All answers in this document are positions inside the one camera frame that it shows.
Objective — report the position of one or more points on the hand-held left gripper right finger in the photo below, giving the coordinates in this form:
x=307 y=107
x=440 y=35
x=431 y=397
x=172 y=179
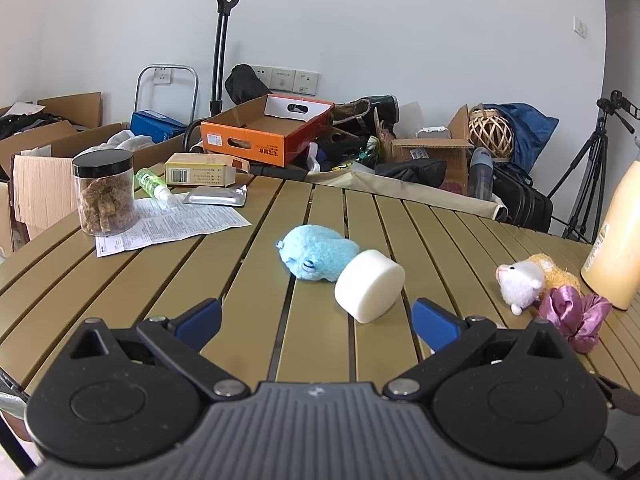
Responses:
x=435 y=325

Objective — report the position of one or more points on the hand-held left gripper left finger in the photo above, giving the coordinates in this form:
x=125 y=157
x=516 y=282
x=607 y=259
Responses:
x=202 y=320

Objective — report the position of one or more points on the white foam cylinder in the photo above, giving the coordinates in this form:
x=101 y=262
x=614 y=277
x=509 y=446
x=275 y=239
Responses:
x=367 y=285

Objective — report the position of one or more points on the light blue plush toy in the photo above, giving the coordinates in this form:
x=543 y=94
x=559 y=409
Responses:
x=320 y=252

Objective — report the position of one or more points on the yellow white hamster plush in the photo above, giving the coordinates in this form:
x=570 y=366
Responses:
x=522 y=282

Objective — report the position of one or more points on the printed paper leaflet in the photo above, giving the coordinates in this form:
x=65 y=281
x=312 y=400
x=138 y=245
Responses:
x=190 y=222

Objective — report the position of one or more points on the silver blister pack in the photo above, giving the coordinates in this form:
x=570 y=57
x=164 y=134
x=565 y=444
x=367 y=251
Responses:
x=212 y=195

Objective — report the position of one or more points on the purple satin bow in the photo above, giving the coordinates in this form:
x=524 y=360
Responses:
x=570 y=312

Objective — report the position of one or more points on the beige canvas cloth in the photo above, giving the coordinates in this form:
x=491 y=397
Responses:
x=400 y=192

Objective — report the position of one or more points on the green spray bottle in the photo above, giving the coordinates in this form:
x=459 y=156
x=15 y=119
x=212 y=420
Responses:
x=150 y=183

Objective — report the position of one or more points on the black suitcase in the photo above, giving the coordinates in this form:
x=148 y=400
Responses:
x=525 y=205

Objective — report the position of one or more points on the yellow medicine box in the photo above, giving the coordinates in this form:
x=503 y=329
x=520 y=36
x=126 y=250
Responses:
x=200 y=170

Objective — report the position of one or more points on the clear jar with black lid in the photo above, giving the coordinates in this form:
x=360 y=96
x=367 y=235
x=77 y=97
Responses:
x=105 y=200

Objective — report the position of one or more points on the grey water bottle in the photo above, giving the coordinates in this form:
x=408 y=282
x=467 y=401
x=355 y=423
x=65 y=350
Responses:
x=480 y=175

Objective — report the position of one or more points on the black pouch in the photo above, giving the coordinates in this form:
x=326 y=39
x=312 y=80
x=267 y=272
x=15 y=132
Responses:
x=410 y=170

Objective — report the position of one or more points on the small labelled cardboard box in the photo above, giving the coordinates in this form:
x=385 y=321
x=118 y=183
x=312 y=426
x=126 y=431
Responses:
x=430 y=152

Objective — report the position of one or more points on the orange cardboard box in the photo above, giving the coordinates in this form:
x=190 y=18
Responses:
x=250 y=142

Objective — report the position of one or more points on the green patterned packet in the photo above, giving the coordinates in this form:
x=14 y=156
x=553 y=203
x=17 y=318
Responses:
x=371 y=147

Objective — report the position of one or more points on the grey plastic case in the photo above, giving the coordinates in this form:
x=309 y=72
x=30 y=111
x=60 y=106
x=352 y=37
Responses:
x=432 y=133

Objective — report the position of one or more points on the white cloth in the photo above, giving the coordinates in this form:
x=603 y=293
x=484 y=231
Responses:
x=120 y=140

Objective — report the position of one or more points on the blue cardboard box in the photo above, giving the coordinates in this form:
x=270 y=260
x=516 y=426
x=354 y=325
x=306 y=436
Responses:
x=155 y=127

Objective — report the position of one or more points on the beige plastic bottle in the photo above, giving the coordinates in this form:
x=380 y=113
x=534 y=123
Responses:
x=617 y=240

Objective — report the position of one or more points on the wicker ball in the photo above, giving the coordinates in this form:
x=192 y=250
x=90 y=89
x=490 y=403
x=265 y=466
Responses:
x=492 y=130

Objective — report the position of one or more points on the large open cardboard box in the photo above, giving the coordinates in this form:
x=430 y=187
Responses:
x=40 y=185

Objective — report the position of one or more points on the dark blue cloth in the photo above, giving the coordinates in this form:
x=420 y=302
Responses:
x=530 y=130

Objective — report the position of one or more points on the brown fabric bag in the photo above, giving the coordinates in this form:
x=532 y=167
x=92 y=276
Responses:
x=350 y=112

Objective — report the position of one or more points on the black cloth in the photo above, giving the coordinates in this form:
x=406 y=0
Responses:
x=245 y=85

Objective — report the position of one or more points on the cardboard box with clothes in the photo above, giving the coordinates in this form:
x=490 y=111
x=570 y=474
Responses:
x=75 y=110

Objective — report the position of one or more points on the dark clothes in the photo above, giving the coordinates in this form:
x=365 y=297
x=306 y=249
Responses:
x=30 y=122

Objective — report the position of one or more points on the white wall socket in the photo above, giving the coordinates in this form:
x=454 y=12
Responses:
x=283 y=79
x=306 y=82
x=162 y=76

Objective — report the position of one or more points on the chrome tube frame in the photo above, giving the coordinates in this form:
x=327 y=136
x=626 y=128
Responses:
x=165 y=66

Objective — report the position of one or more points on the black camera tripod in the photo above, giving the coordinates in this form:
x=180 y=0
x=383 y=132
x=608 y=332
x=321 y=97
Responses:
x=620 y=105

